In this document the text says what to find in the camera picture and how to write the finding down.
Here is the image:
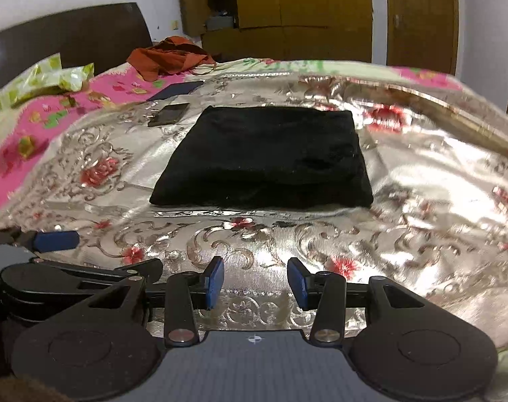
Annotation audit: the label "grey box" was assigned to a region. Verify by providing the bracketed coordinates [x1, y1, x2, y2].
[206, 13, 238, 31]

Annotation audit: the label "wooden wardrobe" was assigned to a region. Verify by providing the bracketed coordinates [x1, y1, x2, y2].
[176, 0, 374, 63]

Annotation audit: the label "pink floral bedsheet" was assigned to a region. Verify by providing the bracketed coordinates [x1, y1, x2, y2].
[0, 65, 204, 218]

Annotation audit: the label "green floral pillow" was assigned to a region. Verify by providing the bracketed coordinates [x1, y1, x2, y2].
[0, 52, 95, 110]

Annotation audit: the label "dark wooden headboard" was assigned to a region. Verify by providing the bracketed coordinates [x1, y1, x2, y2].
[0, 2, 154, 105]

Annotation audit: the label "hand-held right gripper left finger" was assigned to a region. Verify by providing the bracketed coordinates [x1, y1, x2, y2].
[75, 256, 225, 347]

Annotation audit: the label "black pants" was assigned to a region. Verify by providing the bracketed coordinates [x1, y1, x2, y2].
[150, 106, 373, 209]

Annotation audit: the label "brown fuzzy cloth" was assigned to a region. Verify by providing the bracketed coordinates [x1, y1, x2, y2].
[0, 375, 66, 402]

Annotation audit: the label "shiny floral quilt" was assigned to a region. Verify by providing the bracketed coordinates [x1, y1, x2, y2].
[0, 59, 508, 352]

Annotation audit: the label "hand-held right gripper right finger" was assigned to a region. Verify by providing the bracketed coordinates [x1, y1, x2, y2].
[287, 257, 428, 347]

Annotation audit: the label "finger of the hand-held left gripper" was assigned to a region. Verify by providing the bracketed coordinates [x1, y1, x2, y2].
[75, 258, 163, 283]
[0, 226, 79, 253]

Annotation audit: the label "rust red garment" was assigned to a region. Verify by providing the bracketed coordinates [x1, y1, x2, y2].
[127, 36, 217, 81]

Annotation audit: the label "black phone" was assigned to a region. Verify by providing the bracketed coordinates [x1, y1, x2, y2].
[148, 103, 191, 128]

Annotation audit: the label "wooden door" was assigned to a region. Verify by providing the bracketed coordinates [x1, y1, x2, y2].
[384, 0, 460, 75]

